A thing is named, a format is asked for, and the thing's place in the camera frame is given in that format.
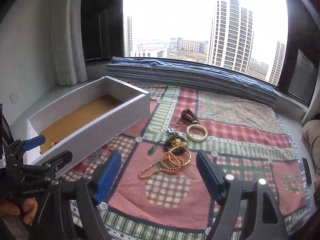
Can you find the gold bangle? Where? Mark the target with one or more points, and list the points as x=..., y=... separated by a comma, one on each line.
x=179, y=160

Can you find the white wall socket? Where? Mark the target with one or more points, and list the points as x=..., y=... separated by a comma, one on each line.
x=14, y=97

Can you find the folded grey blue mat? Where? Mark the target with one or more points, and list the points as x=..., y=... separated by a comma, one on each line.
x=192, y=75

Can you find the silver ring keychain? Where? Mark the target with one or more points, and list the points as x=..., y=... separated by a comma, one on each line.
x=172, y=129

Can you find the brown leather watch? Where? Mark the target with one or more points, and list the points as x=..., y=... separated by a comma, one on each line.
x=188, y=117

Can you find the person's left hand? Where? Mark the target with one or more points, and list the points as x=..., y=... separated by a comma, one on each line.
x=29, y=208

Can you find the patchwork plaid quilt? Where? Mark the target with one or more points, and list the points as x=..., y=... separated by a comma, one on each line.
x=153, y=199

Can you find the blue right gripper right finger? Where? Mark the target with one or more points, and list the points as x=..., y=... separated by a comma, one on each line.
x=213, y=178

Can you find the white curtain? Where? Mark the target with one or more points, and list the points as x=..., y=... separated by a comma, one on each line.
x=66, y=42

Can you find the green jade pendant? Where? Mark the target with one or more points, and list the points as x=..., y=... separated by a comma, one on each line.
x=152, y=149

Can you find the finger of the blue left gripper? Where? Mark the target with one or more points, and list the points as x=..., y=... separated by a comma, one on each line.
x=33, y=142

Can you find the white cardboard box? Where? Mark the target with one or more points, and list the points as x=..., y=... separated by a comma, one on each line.
x=85, y=120

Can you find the cream jade bangle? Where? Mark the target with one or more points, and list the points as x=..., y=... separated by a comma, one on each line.
x=196, y=133

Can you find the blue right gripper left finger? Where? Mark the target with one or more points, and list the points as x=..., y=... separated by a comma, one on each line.
x=104, y=176

